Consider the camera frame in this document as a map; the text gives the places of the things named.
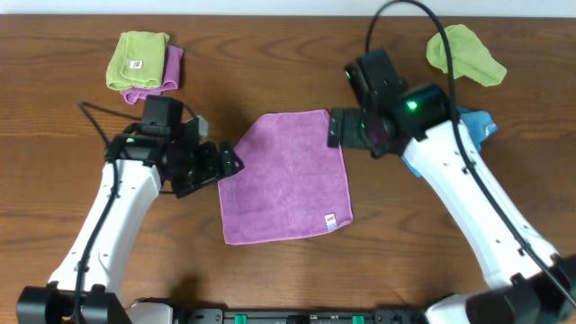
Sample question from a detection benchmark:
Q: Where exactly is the purple microfiber cloth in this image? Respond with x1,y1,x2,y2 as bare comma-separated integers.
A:
218,109,354,245

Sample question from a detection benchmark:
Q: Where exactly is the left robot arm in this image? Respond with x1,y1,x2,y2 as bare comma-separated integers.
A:
16,95,244,323

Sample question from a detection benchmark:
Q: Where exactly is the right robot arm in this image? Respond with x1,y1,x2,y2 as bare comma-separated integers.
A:
328,49,575,323

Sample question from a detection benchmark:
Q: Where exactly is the folded purple cloth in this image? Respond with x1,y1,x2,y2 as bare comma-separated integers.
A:
120,45,184,104

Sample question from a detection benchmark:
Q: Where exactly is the folded green cloth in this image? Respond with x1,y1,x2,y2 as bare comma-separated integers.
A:
105,31,170,91

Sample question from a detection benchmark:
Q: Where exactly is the crumpled blue cloth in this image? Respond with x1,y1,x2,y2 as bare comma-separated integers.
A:
400,105,499,178

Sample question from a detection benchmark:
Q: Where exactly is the crumpled green cloth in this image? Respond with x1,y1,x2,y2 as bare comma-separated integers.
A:
426,24,507,86

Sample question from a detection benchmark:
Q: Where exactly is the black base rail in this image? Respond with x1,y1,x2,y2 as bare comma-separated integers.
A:
173,308,428,324

